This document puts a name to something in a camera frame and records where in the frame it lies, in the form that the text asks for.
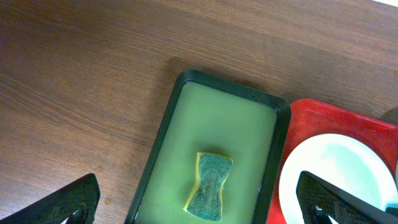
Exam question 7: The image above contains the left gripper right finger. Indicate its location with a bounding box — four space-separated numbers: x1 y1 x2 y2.
296 171 397 224

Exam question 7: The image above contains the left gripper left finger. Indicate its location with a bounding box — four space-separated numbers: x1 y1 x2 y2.
1 173 100 224

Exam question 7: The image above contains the light blue plate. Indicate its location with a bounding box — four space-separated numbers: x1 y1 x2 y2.
279 134 397 223

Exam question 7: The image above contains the yellow green scrub sponge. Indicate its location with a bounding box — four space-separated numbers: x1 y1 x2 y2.
183 152 233 222

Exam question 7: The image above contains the red plastic tray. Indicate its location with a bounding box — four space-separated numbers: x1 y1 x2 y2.
267 99 397 223

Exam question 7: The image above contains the dark green soapy tray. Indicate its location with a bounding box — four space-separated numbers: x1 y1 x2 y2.
126 70 291 223

